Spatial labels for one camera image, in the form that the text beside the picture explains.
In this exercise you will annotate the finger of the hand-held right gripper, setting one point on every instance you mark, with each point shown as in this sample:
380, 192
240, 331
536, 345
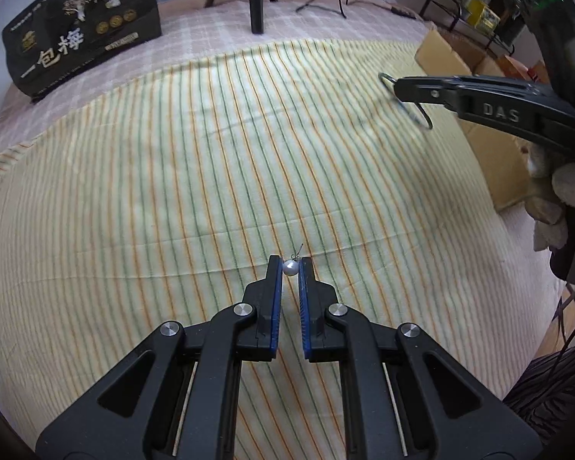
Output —
498, 110

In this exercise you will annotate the black bangle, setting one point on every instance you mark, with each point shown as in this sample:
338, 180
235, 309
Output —
429, 122

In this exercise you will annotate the black box with gold print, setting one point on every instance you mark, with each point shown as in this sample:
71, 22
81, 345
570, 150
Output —
76, 33

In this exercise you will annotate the yellow box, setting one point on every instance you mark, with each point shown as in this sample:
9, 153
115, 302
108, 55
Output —
484, 17

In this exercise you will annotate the cardboard box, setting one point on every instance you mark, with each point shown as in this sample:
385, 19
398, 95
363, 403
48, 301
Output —
498, 167

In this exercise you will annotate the beige checked blanket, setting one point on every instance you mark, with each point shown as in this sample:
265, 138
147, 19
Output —
196, 24

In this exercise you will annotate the yellow striped blanket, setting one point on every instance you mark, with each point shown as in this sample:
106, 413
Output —
172, 177

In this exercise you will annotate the pearl earring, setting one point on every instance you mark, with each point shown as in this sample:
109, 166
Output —
290, 268

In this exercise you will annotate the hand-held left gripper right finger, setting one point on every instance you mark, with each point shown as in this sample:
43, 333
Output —
305, 306

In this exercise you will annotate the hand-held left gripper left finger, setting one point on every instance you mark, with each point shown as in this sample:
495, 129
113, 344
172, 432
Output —
275, 306

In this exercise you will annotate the black striped cloth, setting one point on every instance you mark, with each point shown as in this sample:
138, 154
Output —
556, 393

